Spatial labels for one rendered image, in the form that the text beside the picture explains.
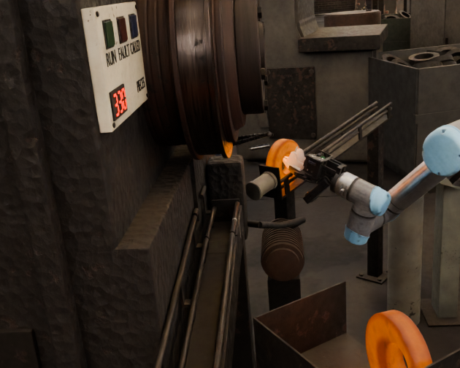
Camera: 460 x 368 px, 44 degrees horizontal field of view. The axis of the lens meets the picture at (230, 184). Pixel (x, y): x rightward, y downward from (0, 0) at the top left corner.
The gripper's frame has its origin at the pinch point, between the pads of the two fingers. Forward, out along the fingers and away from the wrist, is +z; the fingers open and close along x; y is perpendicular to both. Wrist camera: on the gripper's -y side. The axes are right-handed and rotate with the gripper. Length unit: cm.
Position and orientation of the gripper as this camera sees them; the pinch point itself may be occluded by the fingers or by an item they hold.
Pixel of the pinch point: (285, 161)
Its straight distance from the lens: 183.7
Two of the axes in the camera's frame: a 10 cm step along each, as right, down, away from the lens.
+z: -7.6, -4.3, 4.9
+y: 1.6, -8.5, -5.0
